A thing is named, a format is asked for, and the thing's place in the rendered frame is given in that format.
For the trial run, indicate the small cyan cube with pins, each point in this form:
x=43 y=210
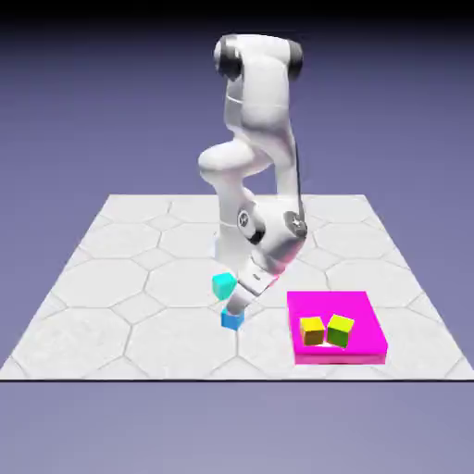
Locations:
x=223 y=286

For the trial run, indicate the large magenta box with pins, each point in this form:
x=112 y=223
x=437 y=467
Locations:
x=355 y=307

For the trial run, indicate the small yellow cube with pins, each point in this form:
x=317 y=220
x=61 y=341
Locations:
x=312 y=330

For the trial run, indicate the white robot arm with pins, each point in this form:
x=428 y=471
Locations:
x=259 y=111

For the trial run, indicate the small blue cube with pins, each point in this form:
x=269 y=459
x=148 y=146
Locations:
x=231 y=321

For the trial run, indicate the small green cube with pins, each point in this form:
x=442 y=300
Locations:
x=339 y=330

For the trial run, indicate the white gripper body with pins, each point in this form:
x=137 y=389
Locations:
x=239 y=301

